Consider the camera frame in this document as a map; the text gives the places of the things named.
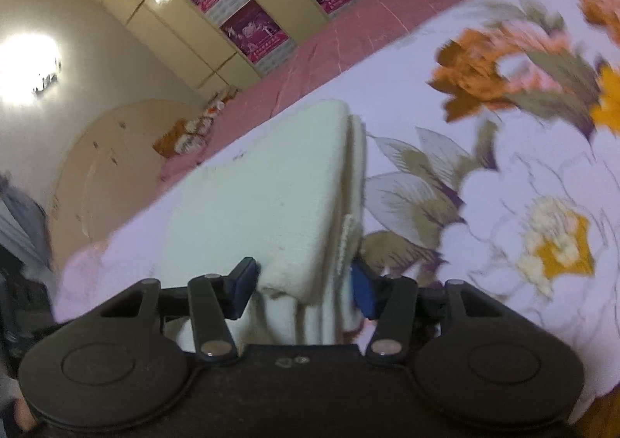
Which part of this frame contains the pale green knitted garment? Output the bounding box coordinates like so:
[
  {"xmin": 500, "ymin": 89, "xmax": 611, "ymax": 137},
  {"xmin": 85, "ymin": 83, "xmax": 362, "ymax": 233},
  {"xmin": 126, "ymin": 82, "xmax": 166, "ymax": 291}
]
[{"xmin": 155, "ymin": 100, "xmax": 366, "ymax": 347}]

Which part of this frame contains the cream round headboard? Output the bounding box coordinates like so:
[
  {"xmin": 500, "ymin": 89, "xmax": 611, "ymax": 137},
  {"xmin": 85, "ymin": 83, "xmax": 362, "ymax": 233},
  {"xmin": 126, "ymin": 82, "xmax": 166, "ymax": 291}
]
[{"xmin": 49, "ymin": 100, "xmax": 200, "ymax": 267}]

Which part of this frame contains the floral orange pillow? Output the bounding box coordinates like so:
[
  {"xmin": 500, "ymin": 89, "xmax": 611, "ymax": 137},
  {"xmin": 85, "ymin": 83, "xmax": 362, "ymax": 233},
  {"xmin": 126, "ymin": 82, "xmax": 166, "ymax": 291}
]
[{"xmin": 152, "ymin": 100, "xmax": 226, "ymax": 159}]

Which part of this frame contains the grey tied curtain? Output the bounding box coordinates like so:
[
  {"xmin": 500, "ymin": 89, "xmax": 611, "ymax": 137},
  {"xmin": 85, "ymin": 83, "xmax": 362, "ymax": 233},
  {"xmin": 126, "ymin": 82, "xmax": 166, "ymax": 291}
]
[{"xmin": 1, "ymin": 173, "xmax": 53, "ymax": 269}]

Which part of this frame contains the floral lilac bed sheet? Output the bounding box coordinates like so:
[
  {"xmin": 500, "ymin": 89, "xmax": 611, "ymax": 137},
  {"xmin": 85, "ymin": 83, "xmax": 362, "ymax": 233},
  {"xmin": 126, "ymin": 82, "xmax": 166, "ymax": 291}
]
[{"xmin": 55, "ymin": 0, "xmax": 619, "ymax": 420}]

